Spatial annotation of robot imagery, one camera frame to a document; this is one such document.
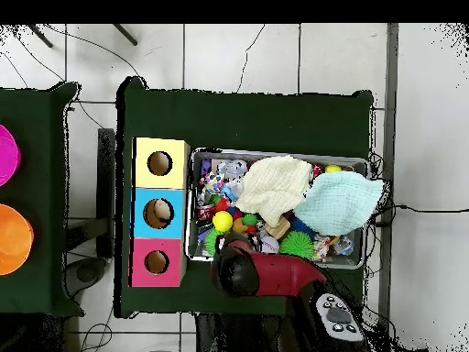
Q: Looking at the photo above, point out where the silver wire mesh bin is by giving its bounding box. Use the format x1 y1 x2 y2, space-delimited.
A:
184 147 371 270

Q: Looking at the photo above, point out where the wooden box with three holes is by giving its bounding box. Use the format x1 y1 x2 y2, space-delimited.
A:
128 136 191 289

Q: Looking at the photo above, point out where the clear plastic bottle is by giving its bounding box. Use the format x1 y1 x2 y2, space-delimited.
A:
221 181 245 203

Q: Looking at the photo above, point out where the black floor cable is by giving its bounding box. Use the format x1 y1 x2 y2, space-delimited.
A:
376 203 469 215

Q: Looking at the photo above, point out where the black upright panel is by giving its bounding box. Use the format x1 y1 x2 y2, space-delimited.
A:
96 127 116 258

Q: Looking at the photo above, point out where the dark green table cloth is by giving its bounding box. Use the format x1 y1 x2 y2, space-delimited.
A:
115 75 375 319

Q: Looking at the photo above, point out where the yellow tennis-style ball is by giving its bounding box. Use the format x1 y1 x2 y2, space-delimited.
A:
212 210 235 233

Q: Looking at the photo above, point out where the multicolour spiky caterpillar toy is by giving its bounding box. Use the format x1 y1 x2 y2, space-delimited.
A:
213 197 259 236

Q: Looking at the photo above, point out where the white baseball with red stitching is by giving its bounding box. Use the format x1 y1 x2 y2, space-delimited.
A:
259 235 280 255

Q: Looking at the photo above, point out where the black tripod leg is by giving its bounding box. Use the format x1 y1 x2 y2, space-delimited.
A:
27 23 54 49
111 23 138 47

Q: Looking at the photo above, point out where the orange plastic bowl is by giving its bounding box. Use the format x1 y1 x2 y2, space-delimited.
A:
0 203 35 276

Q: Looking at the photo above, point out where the green spiky rubber ball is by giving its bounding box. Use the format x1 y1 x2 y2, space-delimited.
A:
202 226 226 256
278 229 315 259

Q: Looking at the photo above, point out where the cream muslin cloth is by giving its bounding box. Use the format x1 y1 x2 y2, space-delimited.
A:
234 154 313 228

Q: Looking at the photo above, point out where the mint green muslin cloth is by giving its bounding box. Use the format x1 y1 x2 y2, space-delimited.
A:
292 170 385 237

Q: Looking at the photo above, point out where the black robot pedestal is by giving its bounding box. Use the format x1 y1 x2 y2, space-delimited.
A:
195 313 294 352

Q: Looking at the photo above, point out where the pink plastic bowl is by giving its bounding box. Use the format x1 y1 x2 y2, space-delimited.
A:
0 124 22 188

